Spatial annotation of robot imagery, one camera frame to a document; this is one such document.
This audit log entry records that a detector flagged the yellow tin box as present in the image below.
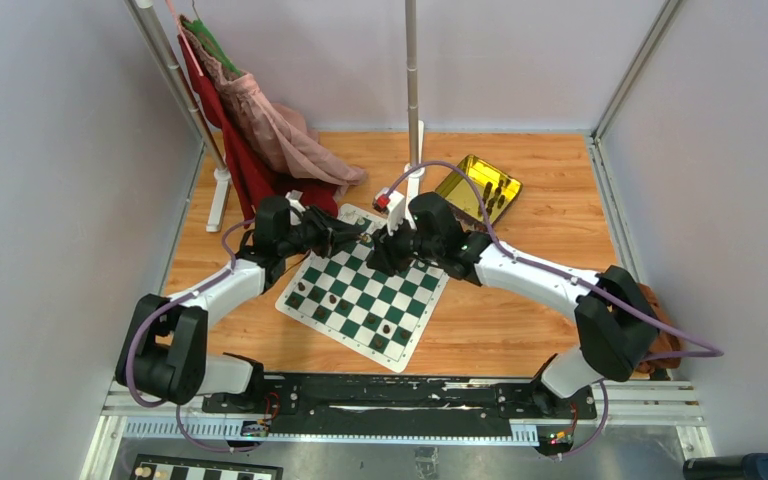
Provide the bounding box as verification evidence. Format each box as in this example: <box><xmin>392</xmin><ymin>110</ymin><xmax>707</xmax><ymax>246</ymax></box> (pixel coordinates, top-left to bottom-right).
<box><xmin>435</xmin><ymin>154</ymin><xmax>523</xmax><ymax>231</ymax></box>

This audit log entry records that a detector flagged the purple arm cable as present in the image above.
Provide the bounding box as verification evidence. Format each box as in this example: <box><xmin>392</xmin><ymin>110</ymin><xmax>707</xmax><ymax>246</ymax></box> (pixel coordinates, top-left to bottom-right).
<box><xmin>124</xmin><ymin>218</ymin><xmax>259</xmax><ymax>454</ymax></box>
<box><xmin>373</xmin><ymin>160</ymin><xmax>726</xmax><ymax>460</ymax></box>

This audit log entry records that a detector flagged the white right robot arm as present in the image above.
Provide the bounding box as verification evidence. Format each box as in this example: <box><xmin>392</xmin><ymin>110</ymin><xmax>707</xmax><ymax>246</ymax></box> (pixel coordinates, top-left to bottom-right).
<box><xmin>367</xmin><ymin>190</ymin><xmax>659</xmax><ymax>418</ymax></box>

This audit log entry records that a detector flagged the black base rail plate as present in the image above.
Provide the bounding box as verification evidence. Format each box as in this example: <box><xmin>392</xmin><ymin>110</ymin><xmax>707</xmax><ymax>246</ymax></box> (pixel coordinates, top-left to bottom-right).
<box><xmin>198</xmin><ymin>372</ymin><xmax>597</xmax><ymax>438</ymax></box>

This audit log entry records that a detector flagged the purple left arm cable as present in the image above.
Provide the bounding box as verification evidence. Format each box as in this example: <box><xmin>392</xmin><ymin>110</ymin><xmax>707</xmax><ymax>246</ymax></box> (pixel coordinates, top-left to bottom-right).
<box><xmin>124</xmin><ymin>218</ymin><xmax>259</xmax><ymax>454</ymax></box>

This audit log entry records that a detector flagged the brown cloth at right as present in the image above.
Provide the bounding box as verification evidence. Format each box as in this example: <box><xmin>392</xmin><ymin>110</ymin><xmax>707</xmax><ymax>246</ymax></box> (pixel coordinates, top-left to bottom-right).
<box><xmin>635</xmin><ymin>283</ymin><xmax>684</xmax><ymax>374</ymax></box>

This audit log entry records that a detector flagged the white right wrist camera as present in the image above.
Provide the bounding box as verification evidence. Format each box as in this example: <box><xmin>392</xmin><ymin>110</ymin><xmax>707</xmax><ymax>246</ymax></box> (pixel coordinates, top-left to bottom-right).
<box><xmin>372</xmin><ymin>188</ymin><xmax>406</xmax><ymax>236</ymax></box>

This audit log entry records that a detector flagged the centre metal rack pole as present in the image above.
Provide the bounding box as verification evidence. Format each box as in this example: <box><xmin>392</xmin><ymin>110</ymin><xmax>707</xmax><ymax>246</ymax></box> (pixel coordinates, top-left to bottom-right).
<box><xmin>404</xmin><ymin>0</ymin><xmax>425</xmax><ymax>227</ymax></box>

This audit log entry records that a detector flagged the metal rack pole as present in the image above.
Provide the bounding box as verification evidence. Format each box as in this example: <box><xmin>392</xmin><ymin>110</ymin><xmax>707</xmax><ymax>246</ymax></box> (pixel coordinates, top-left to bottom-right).
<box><xmin>404</xmin><ymin>0</ymin><xmax>425</xmax><ymax>227</ymax></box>
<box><xmin>123</xmin><ymin>0</ymin><xmax>232</xmax><ymax>233</ymax></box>

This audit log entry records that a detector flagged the left metal rack pole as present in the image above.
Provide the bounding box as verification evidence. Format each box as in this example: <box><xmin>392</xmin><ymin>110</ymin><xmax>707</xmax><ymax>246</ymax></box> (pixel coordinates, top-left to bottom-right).
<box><xmin>123</xmin><ymin>0</ymin><xmax>232</xmax><ymax>233</ymax></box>

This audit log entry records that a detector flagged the green white chess mat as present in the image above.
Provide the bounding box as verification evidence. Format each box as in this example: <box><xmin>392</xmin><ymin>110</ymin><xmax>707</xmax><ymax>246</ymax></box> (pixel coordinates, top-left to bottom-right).
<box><xmin>275</xmin><ymin>204</ymin><xmax>449</xmax><ymax>373</ymax></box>

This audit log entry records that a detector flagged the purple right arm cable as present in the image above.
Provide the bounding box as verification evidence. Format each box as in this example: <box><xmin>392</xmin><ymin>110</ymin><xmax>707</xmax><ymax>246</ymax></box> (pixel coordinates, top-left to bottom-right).
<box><xmin>373</xmin><ymin>160</ymin><xmax>726</xmax><ymax>460</ymax></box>

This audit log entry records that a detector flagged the red cloth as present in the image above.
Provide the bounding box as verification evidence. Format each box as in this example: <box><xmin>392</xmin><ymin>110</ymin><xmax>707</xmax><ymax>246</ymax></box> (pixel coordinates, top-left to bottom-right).
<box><xmin>185</xmin><ymin>56</ymin><xmax>338</xmax><ymax>220</ymax></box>

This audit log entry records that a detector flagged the pink cloth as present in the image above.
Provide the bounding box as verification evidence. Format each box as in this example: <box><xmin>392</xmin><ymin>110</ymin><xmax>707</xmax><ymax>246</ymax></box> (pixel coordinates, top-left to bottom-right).
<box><xmin>179</xmin><ymin>15</ymin><xmax>367</xmax><ymax>198</ymax></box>

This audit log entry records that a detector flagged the green cloth on hanger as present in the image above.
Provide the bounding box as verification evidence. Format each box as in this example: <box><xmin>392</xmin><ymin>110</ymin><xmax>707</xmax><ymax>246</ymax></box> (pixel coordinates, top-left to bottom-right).
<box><xmin>181</xmin><ymin>17</ymin><xmax>242</xmax><ymax>77</ymax></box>

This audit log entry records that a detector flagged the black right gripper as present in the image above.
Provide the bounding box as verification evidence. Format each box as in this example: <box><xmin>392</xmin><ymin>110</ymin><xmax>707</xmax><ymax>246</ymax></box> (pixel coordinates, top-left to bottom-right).
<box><xmin>367</xmin><ymin>212</ymin><xmax>443</xmax><ymax>277</ymax></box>

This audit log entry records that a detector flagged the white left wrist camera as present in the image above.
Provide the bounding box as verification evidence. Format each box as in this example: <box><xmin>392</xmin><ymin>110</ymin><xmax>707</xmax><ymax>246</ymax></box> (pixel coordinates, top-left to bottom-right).
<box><xmin>285</xmin><ymin>190</ymin><xmax>306</xmax><ymax>213</ymax></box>

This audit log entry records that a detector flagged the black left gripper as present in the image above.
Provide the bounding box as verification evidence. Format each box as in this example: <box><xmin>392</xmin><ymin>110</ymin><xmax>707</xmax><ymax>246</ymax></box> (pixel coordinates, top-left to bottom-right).
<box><xmin>278</xmin><ymin>206</ymin><xmax>363</xmax><ymax>260</ymax></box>

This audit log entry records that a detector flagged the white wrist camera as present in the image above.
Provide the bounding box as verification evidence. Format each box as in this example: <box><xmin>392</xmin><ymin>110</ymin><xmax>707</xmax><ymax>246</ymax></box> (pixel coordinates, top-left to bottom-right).
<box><xmin>372</xmin><ymin>188</ymin><xmax>406</xmax><ymax>236</ymax></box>
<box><xmin>285</xmin><ymin>190</ymin><xmax>306</xmax><ymax>213</ymax></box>

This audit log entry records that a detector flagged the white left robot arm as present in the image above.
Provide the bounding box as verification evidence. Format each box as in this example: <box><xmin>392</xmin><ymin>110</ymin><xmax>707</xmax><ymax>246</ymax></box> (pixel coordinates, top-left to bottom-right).
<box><xmin>114</xmin><ymin>196</ymin><xmax>364</xmax><ymax>413</ymax></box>

